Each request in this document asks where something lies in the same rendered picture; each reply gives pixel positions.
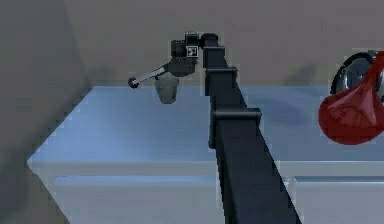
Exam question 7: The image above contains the pale blue kitchen counter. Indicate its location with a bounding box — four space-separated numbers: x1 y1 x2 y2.
27 85 384 224

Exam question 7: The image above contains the grey mug with handle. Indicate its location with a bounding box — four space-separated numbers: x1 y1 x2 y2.
154 72 180 105

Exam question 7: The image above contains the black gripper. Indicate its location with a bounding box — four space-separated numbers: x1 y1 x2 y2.
128 39 200 90

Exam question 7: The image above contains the black round pan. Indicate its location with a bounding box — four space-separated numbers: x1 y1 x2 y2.
329 49 384 102

